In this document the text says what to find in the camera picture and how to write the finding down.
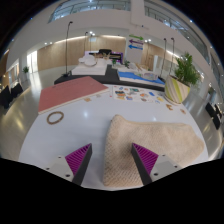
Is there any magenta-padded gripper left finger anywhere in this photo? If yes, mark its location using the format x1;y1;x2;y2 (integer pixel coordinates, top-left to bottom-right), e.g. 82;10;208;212
44;143;93;186

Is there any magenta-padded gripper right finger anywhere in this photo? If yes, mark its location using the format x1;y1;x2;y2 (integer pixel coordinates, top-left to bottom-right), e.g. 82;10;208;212
130;142;183;186

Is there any beige waffle towel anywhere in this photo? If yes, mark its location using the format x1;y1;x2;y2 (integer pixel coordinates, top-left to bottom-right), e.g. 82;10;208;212
102;114;205;188

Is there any salmon pink flat board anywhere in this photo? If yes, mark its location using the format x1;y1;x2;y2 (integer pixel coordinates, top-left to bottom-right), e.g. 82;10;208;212
37;75;110;115

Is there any green plant in striped pot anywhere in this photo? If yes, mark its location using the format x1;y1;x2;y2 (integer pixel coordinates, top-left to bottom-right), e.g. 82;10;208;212
164;52;201;106

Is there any group of black chairs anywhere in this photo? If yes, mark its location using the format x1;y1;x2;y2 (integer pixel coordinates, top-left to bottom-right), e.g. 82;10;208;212
204;101;224;130
0;82;24;109

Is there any model on blue base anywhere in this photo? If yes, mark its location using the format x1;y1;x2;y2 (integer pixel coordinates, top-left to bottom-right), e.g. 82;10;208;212
117;63;166;86

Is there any white sculpted model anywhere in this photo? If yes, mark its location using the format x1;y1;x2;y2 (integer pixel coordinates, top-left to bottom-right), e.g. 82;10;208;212
71;54;108;77

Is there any black upright piano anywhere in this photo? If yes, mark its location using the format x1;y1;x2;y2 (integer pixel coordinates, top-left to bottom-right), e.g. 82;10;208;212
84;48;124;64

